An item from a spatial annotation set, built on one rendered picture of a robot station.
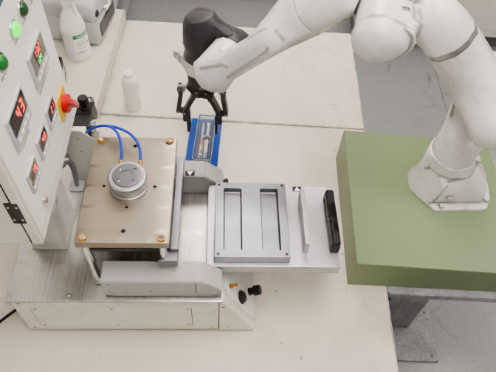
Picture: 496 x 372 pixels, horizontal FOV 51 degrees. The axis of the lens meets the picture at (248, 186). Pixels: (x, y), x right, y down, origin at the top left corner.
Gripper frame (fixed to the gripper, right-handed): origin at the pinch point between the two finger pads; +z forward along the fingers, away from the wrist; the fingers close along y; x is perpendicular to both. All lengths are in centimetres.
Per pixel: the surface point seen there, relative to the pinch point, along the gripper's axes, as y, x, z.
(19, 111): -21, -52, -55
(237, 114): 9.6, 14.2, 9.8
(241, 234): 14.3, -45.4, -13.8
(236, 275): 14, -50, -2
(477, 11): 138, 158, 59
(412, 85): 104, 121, 86
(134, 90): -22.7, 12.1, 0.7
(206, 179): 4.7, -31.3, -14.3
